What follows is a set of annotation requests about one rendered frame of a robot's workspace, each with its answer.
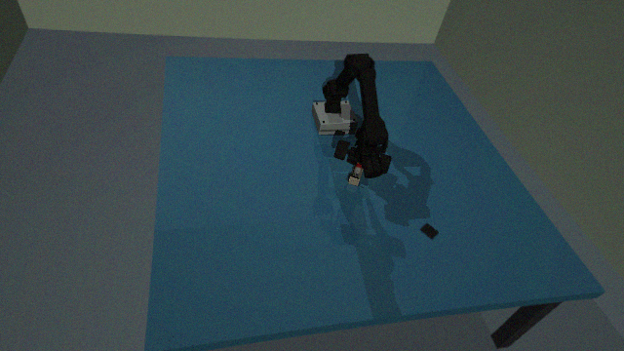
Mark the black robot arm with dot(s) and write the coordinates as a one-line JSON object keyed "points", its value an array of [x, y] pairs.
{"points": [[373, 131]]}

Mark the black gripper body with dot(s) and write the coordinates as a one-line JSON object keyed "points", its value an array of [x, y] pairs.
{"points": [[354, 155]]}

